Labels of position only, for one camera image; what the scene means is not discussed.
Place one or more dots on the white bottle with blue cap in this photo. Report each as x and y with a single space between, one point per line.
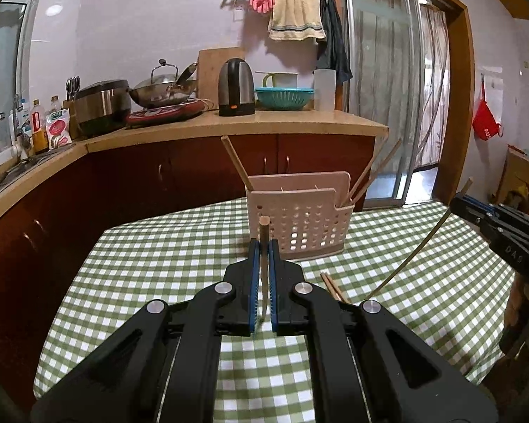
25 116

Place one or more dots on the steel wok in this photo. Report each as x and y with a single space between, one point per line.
163 96

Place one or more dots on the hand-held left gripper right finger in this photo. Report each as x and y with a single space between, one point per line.
273 273

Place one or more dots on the small clear bottle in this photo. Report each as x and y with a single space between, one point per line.
55 105

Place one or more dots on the green mug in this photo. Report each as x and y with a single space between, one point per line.
284 80

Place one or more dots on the beige kitchen countertop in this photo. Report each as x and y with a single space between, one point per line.
291 123

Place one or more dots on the oil bottle with red label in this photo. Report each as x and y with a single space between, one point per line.
39 130

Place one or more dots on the wooden knife block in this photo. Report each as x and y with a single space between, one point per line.
72 119

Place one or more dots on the dark grey cloth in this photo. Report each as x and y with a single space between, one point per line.
335 48

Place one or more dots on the steel rice cooker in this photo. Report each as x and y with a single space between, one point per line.
103 108

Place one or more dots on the aluminium frame window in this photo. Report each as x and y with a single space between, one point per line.
2 61

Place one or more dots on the red-brown kitchen cabinets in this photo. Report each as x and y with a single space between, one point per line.
114 185

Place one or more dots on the green checked tablecloth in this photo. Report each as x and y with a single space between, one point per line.
158 255

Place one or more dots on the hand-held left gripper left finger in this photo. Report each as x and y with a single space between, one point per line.
255 273

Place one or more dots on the wooden furniture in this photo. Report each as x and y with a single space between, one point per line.
518 172

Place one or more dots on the red hanging bag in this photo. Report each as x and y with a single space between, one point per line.
485 121

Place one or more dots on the beige striped towel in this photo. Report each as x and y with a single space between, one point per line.
295 13

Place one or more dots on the wooden cutting board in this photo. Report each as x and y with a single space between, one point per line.
209 70

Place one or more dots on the sheer striped curtain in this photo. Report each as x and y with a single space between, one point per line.
434 88

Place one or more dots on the wooden door frame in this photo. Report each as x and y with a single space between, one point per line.
460 97

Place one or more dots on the white translucent container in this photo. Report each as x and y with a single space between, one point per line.
324 90

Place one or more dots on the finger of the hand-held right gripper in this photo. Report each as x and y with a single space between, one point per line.
471 207
500 231

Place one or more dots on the sliding glass door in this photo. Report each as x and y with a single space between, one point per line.
379 53

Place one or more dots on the steel sink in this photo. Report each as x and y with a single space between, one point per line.
9 176

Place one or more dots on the teal plastic colander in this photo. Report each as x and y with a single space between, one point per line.
284 99

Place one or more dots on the black steel electric kettle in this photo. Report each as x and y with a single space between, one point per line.
236 88

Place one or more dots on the pink perforated utensil holder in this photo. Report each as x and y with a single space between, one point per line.
299 224

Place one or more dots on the red induction cooker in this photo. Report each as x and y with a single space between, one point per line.
167 113

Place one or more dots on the brown wooden chopstick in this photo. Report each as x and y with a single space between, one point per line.
330 285
338 286
236 161
264 235
381 161
416 251
372 180

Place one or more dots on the pink and white pouch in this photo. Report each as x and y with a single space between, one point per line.
58 128

